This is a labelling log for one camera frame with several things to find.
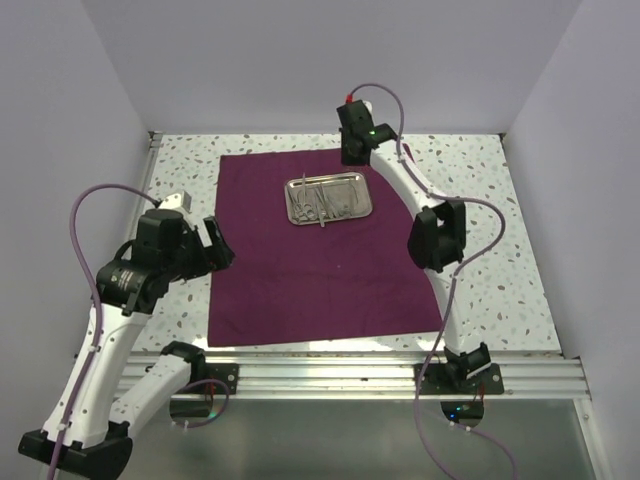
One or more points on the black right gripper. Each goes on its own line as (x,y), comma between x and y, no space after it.
(346,158)

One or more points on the steel ring-handled scissors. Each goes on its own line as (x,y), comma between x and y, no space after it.
(303,208)

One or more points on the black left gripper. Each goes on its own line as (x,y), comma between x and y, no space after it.
(219,255)

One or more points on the purple surgical cloth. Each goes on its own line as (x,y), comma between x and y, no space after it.
(290,283)

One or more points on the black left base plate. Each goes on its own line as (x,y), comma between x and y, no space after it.
(227,373)

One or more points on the steel instrument tray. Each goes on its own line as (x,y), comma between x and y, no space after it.
(349,183)

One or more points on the steel forceps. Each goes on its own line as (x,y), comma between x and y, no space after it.
(320,205)

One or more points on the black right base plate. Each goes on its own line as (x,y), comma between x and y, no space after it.
(438,379)

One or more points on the steel instruments in tray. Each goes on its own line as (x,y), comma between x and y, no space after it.
(337,206)

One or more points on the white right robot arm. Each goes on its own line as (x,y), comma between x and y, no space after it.
(437,238)

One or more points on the aluminium front rail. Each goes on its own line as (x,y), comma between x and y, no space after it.
(392,376)

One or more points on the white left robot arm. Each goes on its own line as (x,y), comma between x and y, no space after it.
(91,430)

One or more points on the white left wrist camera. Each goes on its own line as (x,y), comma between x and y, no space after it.
(179,201)

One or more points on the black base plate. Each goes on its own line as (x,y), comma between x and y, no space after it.
(438,379)
(227,373)

